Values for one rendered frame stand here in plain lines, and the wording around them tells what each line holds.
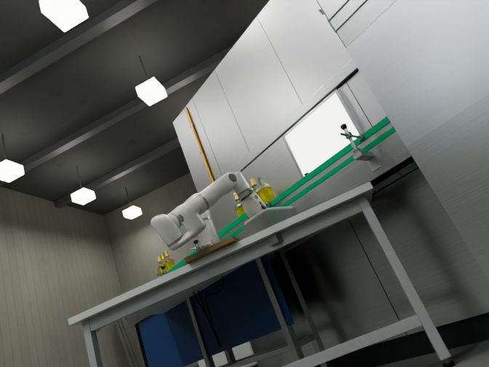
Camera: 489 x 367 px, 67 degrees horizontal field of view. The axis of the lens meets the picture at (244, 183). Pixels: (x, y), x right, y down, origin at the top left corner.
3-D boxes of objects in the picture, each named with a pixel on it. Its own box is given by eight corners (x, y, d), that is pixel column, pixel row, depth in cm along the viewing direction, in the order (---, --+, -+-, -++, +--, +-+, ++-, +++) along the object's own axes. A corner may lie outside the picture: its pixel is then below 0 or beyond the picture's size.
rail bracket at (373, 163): (383, 166, 158) (359, 124, 166) (364, 165, 146) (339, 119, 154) (374, 172, 161) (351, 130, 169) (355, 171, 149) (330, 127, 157)
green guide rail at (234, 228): (260, 218, 199) (255, 205, 202) (259, 218, 198) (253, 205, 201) (129, 311, 308) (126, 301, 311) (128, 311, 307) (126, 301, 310)
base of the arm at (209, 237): (215, 245, 169) (205, 215, 175) (193, 256, 173) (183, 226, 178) (229, 247, 183) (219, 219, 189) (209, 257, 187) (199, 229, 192)
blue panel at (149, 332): (314, 314, 194) (283, 240, 209) (294, 323, 182) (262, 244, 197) (171, 371, 293) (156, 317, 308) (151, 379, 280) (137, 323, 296)
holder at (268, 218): (308, 221, 184) (301, 207, 187) (271, 226, 165) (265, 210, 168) (285, 235, 195) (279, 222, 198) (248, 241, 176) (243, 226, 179)
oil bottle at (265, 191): (283, 215, 208) (268, 182, 215) (276, 215, 204) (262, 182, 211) (276, 219, 211) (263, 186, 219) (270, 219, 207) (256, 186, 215)
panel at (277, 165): (369, 142, 183) (339, 89, 195) (366, 141, 181) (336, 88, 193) (257, 221, 239) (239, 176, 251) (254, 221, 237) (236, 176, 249)
